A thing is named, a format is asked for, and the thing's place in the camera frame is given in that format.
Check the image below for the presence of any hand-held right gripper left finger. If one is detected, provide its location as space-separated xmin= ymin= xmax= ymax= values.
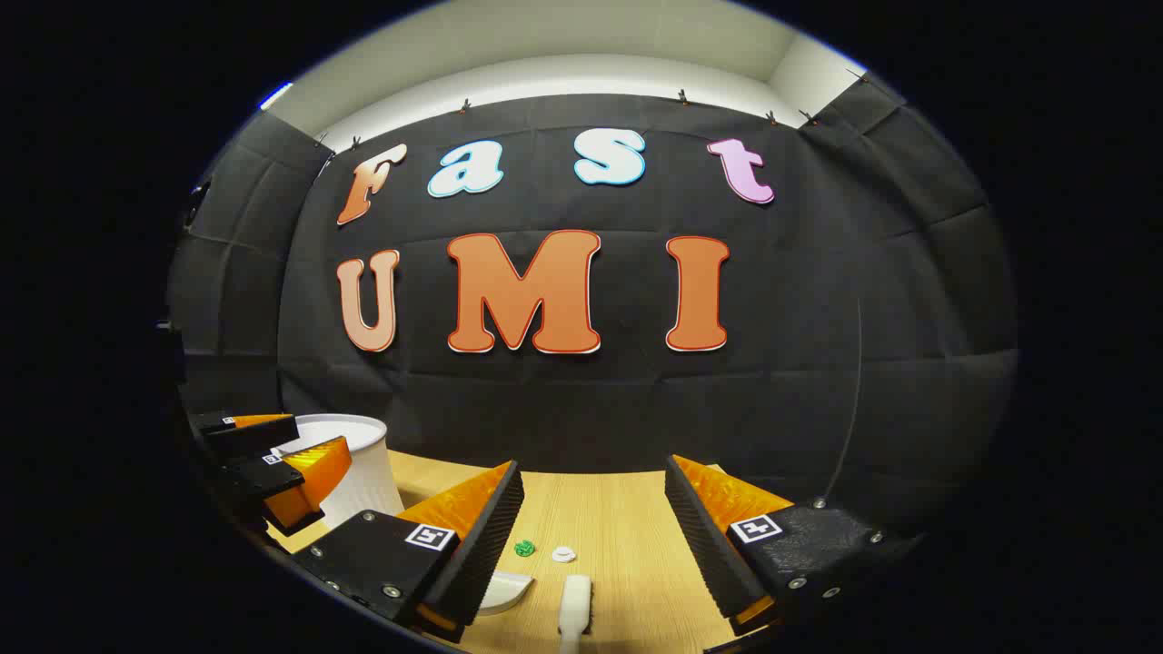
xmin=293 ymin=460 xmax=526 ymax=644

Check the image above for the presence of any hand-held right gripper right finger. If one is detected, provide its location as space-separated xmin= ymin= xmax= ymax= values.
xmin=664 ymin=454 xmax=928 ymax=637

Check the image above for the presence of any white dustpan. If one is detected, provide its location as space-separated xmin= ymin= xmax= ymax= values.
xmin=477 ymin=570 xmax=535 ymax=617

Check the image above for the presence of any white ribbed garbage bin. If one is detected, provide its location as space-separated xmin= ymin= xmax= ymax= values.
xmin=273 ymin=414 xmax=405 ymax=532

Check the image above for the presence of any small white broom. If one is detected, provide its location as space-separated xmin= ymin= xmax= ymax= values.
xmin=558 ymin=574 xmax=593 ymax=654

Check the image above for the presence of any wooden desktop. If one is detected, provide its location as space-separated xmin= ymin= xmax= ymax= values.
xmin=268 ymin=448 xmax=773 ymax=654

